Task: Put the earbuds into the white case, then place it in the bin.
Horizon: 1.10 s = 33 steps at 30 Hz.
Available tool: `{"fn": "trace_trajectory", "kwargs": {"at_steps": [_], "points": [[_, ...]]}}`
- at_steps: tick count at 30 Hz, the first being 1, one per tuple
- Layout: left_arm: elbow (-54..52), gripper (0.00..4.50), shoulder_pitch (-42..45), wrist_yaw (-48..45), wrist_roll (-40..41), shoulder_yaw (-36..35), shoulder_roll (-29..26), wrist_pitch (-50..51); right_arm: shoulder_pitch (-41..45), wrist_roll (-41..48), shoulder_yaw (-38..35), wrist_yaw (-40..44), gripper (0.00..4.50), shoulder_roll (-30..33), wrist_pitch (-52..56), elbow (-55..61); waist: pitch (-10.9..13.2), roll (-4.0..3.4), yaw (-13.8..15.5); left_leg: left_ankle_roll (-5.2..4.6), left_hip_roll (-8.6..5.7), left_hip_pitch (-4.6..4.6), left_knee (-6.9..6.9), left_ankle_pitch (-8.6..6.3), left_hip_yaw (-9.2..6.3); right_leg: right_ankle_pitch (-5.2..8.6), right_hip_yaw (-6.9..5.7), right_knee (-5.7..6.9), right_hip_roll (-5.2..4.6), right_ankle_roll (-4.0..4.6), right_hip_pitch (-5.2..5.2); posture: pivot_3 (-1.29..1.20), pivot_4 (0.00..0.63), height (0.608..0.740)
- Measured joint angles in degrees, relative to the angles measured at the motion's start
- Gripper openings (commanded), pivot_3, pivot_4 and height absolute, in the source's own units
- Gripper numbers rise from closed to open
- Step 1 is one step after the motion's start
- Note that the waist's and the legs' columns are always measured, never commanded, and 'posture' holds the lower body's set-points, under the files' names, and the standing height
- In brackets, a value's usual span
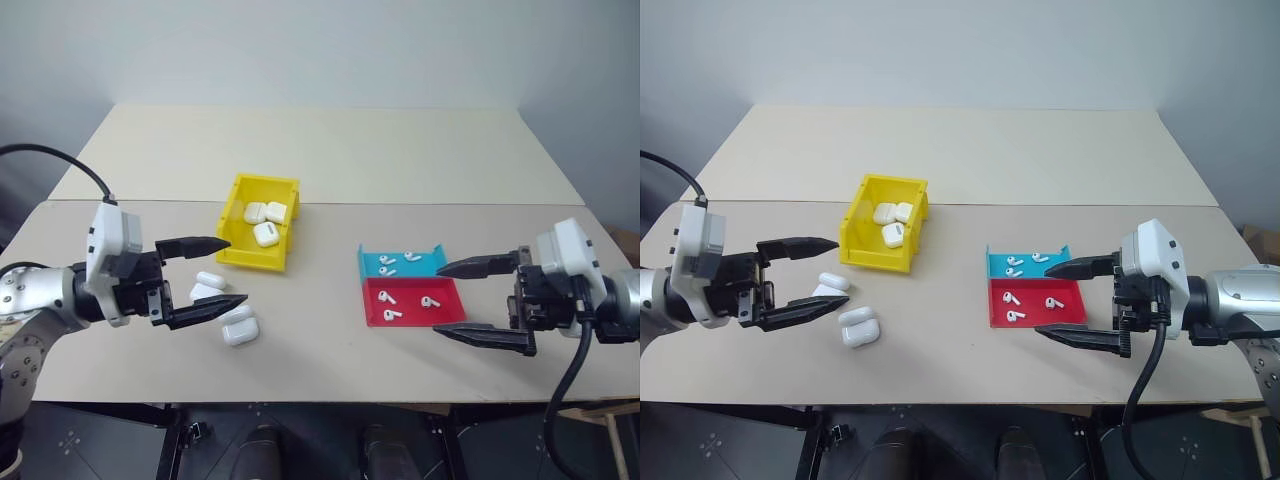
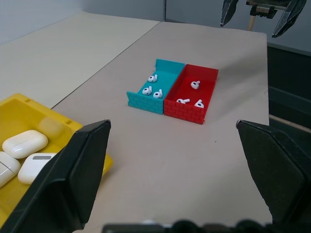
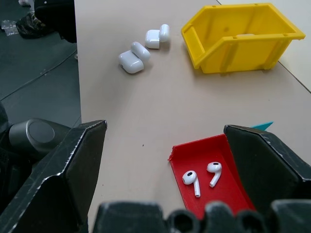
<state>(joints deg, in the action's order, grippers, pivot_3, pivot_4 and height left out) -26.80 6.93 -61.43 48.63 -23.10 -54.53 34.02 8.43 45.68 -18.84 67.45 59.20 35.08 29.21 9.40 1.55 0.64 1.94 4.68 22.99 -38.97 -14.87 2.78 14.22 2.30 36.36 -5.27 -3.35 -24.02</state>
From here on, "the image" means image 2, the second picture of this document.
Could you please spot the white earbud charging case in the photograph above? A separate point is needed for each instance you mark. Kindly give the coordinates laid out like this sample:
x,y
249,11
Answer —
x,y
24,143
7,167
34,170

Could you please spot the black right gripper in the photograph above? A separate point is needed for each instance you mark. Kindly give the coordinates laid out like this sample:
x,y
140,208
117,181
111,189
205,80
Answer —
x,y
267,6

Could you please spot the white earbud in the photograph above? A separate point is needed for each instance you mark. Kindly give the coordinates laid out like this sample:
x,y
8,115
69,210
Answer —
x,y
146,91
199,104
181,101
195,84
157,94
152,78

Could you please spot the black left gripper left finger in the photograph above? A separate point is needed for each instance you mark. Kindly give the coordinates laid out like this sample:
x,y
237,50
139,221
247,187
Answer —
x,y
60,189

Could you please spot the yellow plastic tray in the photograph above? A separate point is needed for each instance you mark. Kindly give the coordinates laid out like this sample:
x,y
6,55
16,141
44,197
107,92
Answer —
x,y
22,114

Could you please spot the teal brick-pattern bin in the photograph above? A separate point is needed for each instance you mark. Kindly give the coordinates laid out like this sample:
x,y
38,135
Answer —
x,y
145,103

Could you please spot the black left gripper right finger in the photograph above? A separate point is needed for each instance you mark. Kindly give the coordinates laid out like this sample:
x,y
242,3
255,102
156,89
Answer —
x,y
281,174

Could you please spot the red brick-pattern bin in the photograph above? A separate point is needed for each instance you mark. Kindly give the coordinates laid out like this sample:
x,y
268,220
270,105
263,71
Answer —
x,y
182,112

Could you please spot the beige wooden stick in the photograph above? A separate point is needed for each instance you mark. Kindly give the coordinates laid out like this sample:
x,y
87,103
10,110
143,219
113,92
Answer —
x,y
251,23

